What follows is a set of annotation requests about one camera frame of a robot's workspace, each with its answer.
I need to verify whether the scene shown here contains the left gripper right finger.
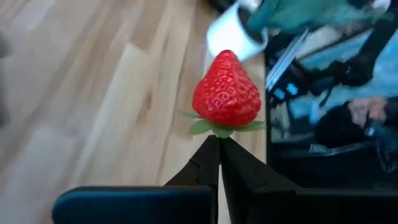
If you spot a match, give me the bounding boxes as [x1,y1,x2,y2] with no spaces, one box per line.
[220,138,398,224]

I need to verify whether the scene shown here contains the silver frame bracket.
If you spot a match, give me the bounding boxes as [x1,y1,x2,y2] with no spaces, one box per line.
[266,29,308,91]

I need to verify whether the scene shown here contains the person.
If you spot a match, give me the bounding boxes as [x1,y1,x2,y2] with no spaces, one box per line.
[287,29,398,150]

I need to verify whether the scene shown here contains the black control box blue labels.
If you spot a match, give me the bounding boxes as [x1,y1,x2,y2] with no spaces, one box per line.
[272,81,301,102]

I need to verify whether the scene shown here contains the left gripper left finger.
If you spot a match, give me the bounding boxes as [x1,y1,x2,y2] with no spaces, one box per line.
[52,135,220,224]

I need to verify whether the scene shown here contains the red strawberry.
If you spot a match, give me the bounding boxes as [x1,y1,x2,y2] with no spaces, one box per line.
[178,49,267,139]

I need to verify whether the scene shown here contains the snake plant in white pot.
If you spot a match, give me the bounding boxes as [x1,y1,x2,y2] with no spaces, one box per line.
[206,0,392,62]

